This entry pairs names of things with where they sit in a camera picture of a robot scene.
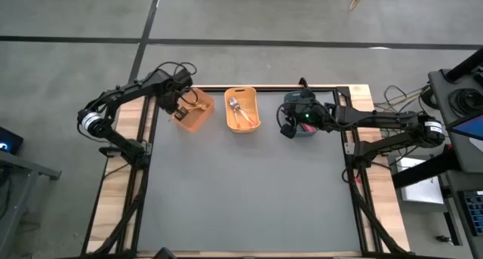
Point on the wooden stick tool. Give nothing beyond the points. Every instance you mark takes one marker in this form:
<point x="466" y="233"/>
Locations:
<point x="356" y="0"/>

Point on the black device with blue light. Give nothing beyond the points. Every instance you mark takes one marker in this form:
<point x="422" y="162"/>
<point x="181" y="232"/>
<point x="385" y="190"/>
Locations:
<point x="9" y="140"/>

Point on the black table-level camera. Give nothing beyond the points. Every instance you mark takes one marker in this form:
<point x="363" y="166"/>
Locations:
<point x="164" y="253"/>

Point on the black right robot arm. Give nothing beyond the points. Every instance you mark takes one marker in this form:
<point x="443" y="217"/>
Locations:
<point x="377" y="119"/>

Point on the black table frame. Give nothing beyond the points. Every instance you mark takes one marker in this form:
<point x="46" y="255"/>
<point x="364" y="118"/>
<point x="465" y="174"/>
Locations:
<point x="264" y="88"/>

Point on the peach translucent plastic bin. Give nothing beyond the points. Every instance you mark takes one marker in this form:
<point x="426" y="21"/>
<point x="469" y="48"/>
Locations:
<point x="200" y="120"/>

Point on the grey equipment cart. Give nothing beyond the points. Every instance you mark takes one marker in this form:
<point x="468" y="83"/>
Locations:
<point x="441" y="111"/>

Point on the black pole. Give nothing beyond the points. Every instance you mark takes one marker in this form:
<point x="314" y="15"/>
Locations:
<point x="464" y="66"/>

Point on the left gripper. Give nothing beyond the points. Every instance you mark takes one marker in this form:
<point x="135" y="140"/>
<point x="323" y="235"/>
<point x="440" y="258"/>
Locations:
<point x="173" y="96"/>

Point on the teal plastic bin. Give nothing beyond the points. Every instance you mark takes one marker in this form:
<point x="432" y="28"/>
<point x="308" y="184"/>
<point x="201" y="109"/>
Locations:
<point x="290" y="96"/>

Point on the white box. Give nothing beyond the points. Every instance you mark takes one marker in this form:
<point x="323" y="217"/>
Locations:
<point x="419" y="187"/>

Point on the grey side desk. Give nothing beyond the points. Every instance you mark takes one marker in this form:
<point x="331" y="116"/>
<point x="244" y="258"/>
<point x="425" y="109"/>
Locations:
<point x="22" y="164"/>

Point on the grey table mat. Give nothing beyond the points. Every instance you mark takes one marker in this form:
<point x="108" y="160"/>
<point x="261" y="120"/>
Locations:
<point x="245" y="183"/>

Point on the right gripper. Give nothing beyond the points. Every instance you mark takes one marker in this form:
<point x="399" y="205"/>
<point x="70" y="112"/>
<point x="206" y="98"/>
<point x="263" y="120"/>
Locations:
<point x="313" y="113"/>

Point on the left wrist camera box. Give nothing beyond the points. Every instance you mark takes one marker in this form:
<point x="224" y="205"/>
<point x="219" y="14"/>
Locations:
<point x="181" y="79"/>

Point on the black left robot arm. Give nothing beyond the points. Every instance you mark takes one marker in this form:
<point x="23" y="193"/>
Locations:
<point x="124" y="91"/>

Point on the yellow plastic bin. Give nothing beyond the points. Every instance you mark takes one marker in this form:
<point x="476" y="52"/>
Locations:
<point x="249" y="96"/>

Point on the blue tablet screen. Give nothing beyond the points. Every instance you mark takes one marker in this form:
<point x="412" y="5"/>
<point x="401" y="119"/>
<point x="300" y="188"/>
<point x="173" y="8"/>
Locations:
<point x="469" y="128"/>

